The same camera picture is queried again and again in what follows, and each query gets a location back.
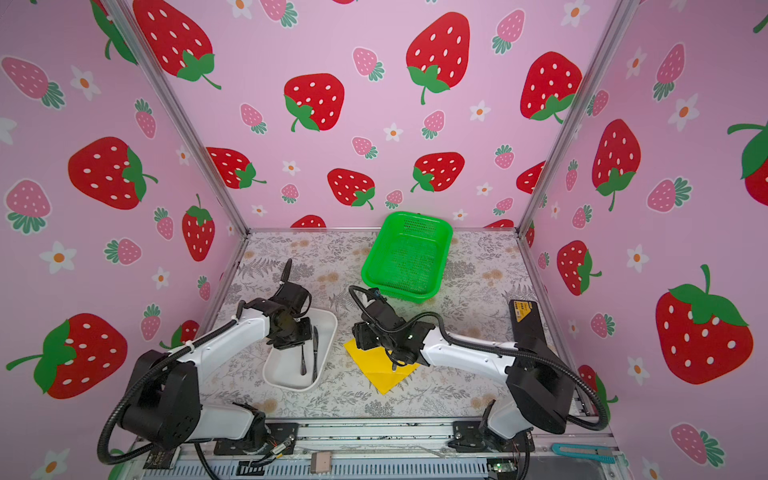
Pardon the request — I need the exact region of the black box yellow label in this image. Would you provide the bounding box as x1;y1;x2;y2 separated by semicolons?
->
508;300;546;342

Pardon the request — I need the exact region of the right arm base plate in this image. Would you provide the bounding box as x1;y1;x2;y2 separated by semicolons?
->
447;420;534;453

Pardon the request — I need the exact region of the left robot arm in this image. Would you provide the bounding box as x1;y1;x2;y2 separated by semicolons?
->
97;280;312;465

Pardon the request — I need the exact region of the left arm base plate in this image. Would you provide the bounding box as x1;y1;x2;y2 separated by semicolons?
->
214;422;299;457

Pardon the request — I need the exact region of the black handled spoon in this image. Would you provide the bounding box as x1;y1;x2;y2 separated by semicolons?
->
300;345;308;377

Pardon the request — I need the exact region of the teal utility knife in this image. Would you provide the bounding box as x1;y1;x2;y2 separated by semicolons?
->
551;443;616;464

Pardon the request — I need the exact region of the white rectangular tray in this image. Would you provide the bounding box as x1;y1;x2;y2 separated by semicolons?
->
262;308;338;392

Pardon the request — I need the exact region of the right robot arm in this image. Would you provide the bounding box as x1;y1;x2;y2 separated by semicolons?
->
348;285;609;440

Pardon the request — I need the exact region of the yellow paper napkin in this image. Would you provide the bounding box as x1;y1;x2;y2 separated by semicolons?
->
344;340;418;395

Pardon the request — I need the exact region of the green plastic basket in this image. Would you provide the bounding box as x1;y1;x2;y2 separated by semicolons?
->
361;212;453;304

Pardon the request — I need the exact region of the aluminium rail frame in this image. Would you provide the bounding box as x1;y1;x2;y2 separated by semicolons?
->
119;418;632;479

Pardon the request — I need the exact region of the small pink block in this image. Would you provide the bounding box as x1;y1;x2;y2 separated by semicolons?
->
310;451;332;475

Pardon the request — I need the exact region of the small black card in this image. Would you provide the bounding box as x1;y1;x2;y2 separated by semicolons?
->
143;447;181;470

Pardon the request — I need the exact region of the black handled knife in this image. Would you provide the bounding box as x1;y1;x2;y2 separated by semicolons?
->
312;325;319;383

